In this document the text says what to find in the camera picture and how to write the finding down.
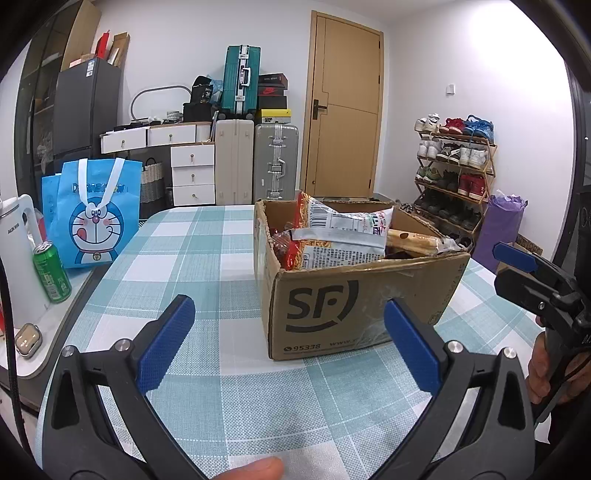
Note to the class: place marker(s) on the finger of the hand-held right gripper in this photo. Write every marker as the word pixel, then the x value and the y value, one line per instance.
pixel 526 288
pixel 515 254

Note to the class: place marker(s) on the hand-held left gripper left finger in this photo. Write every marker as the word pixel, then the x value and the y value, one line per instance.
pixel 166 341

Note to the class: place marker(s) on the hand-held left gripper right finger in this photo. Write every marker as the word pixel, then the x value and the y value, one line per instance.
pixel 411 346

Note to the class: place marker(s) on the brown cardboard box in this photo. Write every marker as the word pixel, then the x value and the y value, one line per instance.
pixel 323 314

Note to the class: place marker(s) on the clear bread package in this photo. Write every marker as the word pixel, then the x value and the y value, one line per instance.
pixel 411 240

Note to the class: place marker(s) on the white maroon noodle snack bag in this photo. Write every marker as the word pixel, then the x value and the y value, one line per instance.
pixel 351 224

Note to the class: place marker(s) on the person's right hand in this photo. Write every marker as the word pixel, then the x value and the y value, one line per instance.
pixel 537 364

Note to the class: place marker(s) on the person's left hand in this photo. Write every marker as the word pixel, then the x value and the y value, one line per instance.
pixel 254 470

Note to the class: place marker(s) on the printed cardboard box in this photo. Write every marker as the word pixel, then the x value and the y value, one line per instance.
pixel 528 247

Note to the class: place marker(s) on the purple rolled mat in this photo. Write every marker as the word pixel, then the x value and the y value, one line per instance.
pixel 496 230

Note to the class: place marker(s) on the grey side table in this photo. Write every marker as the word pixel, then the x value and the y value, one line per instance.
pixel 62 318

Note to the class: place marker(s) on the shoe rack with shoes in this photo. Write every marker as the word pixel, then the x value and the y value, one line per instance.
pixel 466 157

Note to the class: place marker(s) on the pile of dark shoes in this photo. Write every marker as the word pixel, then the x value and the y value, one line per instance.
pixel 405 206

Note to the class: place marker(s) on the green drink can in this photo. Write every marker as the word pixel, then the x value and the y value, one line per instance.
pixel 52 274

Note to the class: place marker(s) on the beige earbuds case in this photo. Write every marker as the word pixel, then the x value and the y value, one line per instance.
pixel 28 341

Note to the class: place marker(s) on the blue cartoon tote bag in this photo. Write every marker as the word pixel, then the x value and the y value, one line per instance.
pixel 92 217

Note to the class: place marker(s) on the white electric kettle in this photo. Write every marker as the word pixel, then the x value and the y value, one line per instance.
pixel 21 277

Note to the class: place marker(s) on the wicker laundry basket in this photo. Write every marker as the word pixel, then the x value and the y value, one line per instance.
pixel 152 182

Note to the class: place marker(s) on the white drawer dresser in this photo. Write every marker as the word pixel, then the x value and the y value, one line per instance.
pixel 191 175

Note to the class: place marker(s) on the beige suitcase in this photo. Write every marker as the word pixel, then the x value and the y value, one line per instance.
pixel 234 161

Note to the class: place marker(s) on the silver suitcase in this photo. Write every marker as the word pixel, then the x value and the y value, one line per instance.
pixel 276 161

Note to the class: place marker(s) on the small white basket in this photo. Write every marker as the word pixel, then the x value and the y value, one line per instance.
pixel 173 115

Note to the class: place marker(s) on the wooden door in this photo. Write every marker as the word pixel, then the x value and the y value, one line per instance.
pixel 346 101

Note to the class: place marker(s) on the oval mirror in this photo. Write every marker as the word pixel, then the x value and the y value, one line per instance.
pixel 134 104

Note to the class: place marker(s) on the black bag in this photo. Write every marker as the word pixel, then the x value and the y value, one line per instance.
pixel 203 99

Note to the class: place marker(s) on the dark grey refrigerator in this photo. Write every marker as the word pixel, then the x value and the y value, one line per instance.
pixel 85 106

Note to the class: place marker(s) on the dark glass cabinet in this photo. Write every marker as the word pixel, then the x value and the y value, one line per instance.
pixel 37 115

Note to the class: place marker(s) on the stack of shoe boxes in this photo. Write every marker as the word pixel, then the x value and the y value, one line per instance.
pixel 273 99

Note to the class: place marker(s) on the teal suitcase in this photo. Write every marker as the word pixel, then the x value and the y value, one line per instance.
pixel 240 78

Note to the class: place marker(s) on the cardboard boxes on refrigerator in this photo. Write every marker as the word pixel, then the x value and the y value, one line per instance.
pixel 106 46

